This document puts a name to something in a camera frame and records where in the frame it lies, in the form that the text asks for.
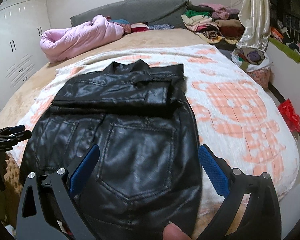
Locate black leather jacket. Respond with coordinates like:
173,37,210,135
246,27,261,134
19,60,202,239

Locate bag of clothes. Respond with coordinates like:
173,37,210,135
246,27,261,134
231,47,272,88

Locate small clothes near pillow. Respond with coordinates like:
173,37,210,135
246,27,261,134
106,17,175,34

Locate pile of folded clothes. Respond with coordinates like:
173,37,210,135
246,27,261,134
181,3,245,51

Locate right hand thumb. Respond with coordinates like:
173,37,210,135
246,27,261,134
162,222,191,240

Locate tan bed sheet mattress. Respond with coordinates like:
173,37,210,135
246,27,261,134
0,28,207,129

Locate white wardrobe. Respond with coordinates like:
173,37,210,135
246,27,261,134
0,0,50,111

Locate white and orange fleece blanket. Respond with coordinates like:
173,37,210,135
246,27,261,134
7,44,300,221

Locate pink quilted duvet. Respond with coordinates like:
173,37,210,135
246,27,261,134
39,15,125,63

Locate red plastic bag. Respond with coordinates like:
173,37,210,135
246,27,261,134
278,99,300,133

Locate green fabric ledge cover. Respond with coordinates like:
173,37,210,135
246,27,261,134
269,37,300,64

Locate grey headboard cover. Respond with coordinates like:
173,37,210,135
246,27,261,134
70,0,190,28

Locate cream satin curtain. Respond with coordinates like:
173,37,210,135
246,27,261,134
237,0,270,50

